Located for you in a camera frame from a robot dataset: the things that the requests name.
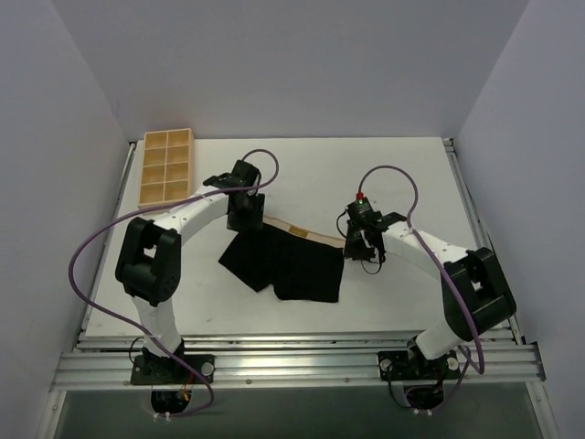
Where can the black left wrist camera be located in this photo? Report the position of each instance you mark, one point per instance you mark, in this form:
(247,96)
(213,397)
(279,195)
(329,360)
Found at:
(244,174)

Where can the wooden compartment tray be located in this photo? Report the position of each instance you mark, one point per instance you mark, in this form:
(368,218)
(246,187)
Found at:
(167,174)

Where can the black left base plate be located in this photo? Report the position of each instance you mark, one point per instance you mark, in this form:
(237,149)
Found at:
(151,370)

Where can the black underwear with beige waistband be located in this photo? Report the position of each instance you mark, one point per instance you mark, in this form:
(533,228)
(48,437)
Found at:
(296,268)

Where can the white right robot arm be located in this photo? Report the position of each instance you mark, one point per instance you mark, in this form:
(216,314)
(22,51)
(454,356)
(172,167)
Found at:
(475,295)

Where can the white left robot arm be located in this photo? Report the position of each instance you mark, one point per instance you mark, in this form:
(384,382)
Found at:
(150,261)

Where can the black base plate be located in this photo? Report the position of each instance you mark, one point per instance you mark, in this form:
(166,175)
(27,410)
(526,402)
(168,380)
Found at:
(405,365)
(151,370)

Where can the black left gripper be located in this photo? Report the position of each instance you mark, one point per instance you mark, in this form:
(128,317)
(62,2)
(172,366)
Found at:
(245,219)

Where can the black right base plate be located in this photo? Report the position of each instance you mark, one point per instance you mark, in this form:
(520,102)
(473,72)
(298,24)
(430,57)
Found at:
(405,365)

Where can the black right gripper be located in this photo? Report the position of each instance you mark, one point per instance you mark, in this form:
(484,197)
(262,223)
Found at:
(355,245)

